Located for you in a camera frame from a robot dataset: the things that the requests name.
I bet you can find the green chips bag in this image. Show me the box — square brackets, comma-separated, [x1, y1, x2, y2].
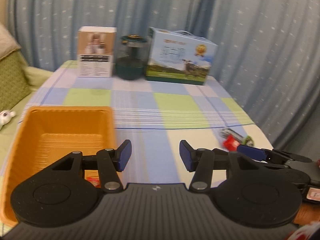
[241, 135, 254, 147]

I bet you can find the red square snack packet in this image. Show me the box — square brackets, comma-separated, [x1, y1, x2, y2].
[223, 134, 240, 151]

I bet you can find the grey black snack packet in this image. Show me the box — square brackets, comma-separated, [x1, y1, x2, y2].
[220, 127, 245, 143]

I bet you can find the orange plastic bin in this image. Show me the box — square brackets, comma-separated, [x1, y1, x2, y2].
[1, 106, 117, 226]

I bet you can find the white plush toy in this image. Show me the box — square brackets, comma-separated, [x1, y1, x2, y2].
[0, 110, 16, 128]

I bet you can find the checkered tablecloth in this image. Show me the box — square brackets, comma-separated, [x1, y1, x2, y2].
[0, 60, 275, 235]

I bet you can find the blue star curtain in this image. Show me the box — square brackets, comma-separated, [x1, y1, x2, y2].
[7, 0, 319, 155]

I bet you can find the green sofa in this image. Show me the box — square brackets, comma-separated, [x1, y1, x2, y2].
[0, 22, 54, 156]

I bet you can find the blue milk carton box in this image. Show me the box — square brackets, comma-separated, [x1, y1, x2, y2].
[145, 27, 218, 85]

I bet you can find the dark green humidifier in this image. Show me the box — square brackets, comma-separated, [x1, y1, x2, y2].
[115, 35, 147, 80]

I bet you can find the white product box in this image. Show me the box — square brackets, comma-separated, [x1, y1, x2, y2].
[77, 26, 117, 78]

